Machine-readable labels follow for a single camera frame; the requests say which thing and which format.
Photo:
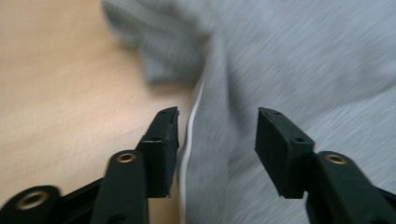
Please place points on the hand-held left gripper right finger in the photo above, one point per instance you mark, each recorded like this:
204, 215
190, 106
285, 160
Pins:
283, 152

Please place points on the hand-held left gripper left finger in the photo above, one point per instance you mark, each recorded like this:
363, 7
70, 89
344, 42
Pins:
162, 152

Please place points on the grey cloth garment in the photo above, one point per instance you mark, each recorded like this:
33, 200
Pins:
280, 62

